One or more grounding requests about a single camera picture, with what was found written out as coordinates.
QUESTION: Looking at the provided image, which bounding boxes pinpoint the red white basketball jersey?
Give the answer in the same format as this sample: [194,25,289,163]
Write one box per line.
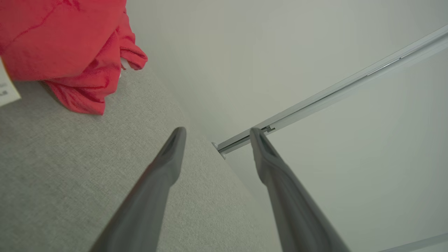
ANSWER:
[0,0,148,116]

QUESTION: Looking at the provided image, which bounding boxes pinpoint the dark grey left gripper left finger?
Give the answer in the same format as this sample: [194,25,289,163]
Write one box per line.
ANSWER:
[90,127,187,252]

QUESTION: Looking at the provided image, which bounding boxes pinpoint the grey partition post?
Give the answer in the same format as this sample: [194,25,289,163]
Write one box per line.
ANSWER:
[212,24,448,160]

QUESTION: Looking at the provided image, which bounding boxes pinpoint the grey partition frame rail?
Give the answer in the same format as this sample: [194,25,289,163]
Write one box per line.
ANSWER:
[378,233,448,252]

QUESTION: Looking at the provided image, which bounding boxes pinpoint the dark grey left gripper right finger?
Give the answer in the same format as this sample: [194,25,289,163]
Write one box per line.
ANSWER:
[249,127,350,252]

